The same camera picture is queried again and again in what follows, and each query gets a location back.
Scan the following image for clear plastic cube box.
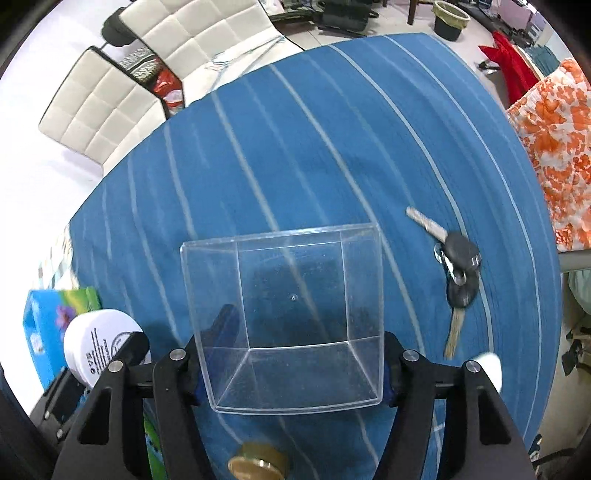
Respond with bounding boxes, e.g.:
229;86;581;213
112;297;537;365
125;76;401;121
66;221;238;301
180;224;385;415

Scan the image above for white round jar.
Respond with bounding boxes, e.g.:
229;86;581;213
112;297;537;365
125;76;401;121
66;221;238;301
63;309;142;388

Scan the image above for white earbuds case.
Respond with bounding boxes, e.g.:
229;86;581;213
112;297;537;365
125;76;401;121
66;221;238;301
474;352;503;393

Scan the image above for black key bunch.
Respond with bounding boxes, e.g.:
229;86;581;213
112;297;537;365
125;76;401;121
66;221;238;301
406;206;482;360

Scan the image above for gold lid glass jar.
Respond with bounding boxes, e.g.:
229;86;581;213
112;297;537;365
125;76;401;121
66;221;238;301
228;442;290;480

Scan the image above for blue cardboard box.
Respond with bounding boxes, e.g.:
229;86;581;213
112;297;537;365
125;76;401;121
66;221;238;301
23;287;101;389

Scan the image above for blue striped tablecloth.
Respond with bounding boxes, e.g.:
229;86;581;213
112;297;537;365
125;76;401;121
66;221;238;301
70;34;562;479

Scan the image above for left white padded chair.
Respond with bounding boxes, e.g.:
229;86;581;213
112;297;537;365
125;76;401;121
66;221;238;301
39;46;168;174

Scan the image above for white padded chair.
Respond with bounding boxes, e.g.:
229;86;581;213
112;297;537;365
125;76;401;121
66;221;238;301
120;0;302;106
39;46;168;174

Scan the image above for orange floral cushion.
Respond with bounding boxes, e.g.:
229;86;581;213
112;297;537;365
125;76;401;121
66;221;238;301
508;58;591;252

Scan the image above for right white padded chair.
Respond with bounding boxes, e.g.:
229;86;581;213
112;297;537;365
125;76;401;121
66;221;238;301
120;0;302;106

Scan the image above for red cloth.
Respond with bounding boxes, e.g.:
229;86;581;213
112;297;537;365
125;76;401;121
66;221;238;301
478;31;539;105

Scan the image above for barbell with black plates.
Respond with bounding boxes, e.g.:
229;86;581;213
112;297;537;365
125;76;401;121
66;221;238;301
101;7;136;47

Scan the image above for dark green waste bin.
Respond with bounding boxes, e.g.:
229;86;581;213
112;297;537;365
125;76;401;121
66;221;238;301
433;1;470;42

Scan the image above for black weight bench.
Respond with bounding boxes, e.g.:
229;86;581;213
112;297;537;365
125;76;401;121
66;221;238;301
264;1;379;37

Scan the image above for wire clothes hanger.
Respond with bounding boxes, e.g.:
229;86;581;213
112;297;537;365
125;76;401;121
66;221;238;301
206;35;286;72

